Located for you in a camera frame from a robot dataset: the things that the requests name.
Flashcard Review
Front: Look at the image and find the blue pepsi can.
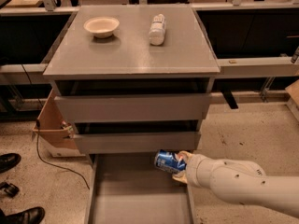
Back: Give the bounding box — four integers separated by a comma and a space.
154, 149, 187, 174

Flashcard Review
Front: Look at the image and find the grey metal rail frame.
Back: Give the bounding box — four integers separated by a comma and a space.
0, 2, 299, 85

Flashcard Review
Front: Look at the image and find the grey open bottom drawer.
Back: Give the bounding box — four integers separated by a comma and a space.
84, 153, 195, 224

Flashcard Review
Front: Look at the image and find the black shoe upper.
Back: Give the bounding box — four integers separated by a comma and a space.
0, 153, 21, 173

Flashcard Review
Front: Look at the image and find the black caster wheel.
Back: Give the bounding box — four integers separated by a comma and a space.
0, 182, 19, 198

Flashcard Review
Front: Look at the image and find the black shoe lower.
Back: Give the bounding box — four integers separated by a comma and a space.
0, 207, 45, 224

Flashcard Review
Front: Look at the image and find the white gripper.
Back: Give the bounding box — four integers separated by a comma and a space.
172, 150, 215, 189

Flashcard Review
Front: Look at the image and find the white plastic bottle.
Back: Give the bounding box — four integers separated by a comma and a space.
149, 14, 166, 46

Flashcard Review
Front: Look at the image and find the grey middle drawer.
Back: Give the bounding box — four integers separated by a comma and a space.
74, 132, 200, 154

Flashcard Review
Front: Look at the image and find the brown cardboard box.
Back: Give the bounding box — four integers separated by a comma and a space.
33, 91, 80, 158

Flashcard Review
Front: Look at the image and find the black shoe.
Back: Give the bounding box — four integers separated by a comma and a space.
0, 207, 45, 224
0, 153, 21, 173

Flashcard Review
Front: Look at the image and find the black floor cable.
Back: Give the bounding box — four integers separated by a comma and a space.
35, 119, 92, 190

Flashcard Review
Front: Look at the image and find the grey top drawer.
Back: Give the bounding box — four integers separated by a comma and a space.
54, 93, 211, 123

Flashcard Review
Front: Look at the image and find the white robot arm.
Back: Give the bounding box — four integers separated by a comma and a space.
173, 151, 299, 217

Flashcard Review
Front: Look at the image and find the grey drawer cabinet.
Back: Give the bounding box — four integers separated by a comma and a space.
42, 4, 221, 224

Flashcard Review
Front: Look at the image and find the white paper bowl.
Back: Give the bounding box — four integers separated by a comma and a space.
83, 17, 120, 38

